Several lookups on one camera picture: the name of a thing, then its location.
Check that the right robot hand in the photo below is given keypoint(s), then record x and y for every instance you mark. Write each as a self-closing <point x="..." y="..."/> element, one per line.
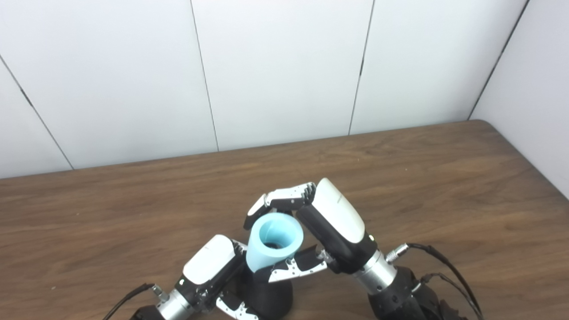
<point x="338" y="222"/>

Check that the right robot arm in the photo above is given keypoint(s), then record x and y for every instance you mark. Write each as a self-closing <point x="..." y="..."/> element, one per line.
<point x="395" y="293"/>

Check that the light blue cylinder cup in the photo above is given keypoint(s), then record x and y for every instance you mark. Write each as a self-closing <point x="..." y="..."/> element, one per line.
<point x="262" y="253"/>

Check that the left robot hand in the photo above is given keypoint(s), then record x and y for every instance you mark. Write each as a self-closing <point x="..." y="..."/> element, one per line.
<point x="209" y="262"/>

